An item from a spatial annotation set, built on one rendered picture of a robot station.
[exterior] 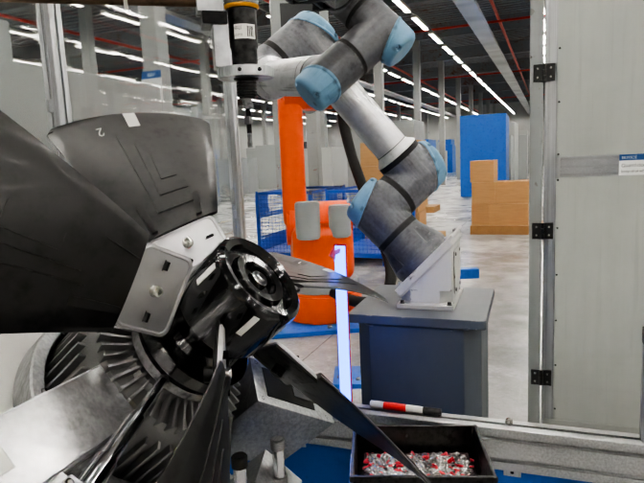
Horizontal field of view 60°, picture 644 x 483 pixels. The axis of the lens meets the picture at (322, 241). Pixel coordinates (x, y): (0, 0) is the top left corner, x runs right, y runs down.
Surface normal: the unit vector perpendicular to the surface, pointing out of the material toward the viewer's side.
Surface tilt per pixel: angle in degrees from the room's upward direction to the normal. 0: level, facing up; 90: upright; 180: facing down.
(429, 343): 90
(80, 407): 50
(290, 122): 96
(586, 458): 90
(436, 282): 90
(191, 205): 44
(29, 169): 76
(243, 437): 125
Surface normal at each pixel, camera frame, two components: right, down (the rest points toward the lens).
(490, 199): -0.38, 0.15
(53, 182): 0.70, -0.15
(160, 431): 0.36, 0.33
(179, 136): 0.24, -0.72
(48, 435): 0.69, -0.63
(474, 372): 0.42, 0.11
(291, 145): 0.11, 0.24
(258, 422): 0.25, 0.67
